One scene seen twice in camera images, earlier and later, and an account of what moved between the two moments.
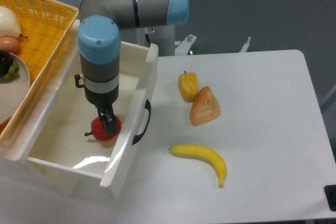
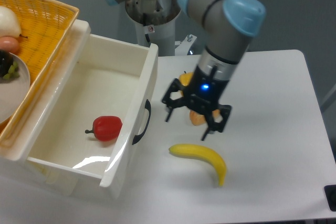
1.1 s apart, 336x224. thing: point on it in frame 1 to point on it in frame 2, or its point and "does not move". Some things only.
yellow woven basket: [45, 27] does not move
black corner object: [330, 192] does not move
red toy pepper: [98, 130] does not move
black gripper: [104, 100] to [202, 93]
